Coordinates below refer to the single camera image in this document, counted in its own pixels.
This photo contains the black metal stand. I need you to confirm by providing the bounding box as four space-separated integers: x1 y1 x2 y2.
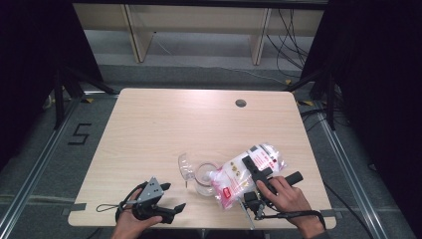
52 65 117 131
284 69 336 131

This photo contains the red and white sugar bag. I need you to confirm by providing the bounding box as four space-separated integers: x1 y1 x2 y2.
208 142 287 211

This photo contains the black floor cable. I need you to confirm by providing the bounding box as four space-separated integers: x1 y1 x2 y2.
300 109 377 239

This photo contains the bundle of black cables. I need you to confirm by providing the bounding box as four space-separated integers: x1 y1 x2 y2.
265 9 315 79

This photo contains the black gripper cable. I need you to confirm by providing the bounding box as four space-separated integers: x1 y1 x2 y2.
96 181 149 214
256 208 328 231

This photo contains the aluminium floor rail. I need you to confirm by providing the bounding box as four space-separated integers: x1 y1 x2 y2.
313 102 390 239
0 96 85 235

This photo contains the person's right hand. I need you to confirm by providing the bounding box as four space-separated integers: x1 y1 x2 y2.
256 175 324 232

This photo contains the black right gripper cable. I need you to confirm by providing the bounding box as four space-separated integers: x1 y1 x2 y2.
256 208 328 231

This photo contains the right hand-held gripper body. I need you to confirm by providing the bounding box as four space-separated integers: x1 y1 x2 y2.
239 170 305 231

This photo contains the beige wooden shelf unit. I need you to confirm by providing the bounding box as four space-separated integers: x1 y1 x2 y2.
73 3 325 66

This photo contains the black curtain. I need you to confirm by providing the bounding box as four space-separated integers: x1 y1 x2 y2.
300 0 422 238
0 0 105 170

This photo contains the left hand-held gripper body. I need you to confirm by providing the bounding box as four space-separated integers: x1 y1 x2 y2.
132 176 175 224

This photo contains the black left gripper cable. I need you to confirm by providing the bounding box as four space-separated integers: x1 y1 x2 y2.
96 181 149 214

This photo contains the person's left hand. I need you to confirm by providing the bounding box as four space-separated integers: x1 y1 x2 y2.
113 189 163 234

